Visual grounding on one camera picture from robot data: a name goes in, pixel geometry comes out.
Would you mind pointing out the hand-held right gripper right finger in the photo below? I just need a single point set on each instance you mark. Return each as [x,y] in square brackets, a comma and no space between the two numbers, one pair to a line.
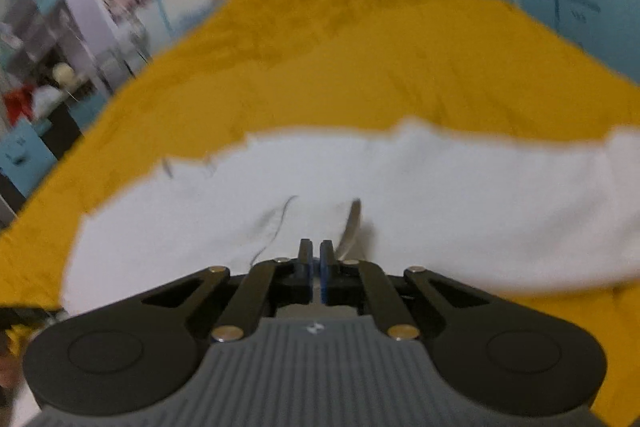
[325,269]

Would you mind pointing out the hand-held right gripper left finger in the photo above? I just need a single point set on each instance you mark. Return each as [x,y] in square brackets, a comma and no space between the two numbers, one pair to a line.
[312,268]

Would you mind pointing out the white sweatshirt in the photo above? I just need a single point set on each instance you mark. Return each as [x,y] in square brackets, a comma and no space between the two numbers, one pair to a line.
[450,207]

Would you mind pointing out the yellow bed blanket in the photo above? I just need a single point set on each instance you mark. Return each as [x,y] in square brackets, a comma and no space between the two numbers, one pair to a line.
[350,72]

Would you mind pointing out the blue low cabinet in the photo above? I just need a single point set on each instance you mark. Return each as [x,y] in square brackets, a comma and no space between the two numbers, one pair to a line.
[22,157]

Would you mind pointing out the cream round object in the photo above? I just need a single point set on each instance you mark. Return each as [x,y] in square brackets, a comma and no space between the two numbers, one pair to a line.
[63,73]

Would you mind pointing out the red cloth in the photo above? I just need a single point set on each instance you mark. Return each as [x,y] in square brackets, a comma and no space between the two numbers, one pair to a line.
[17,104]

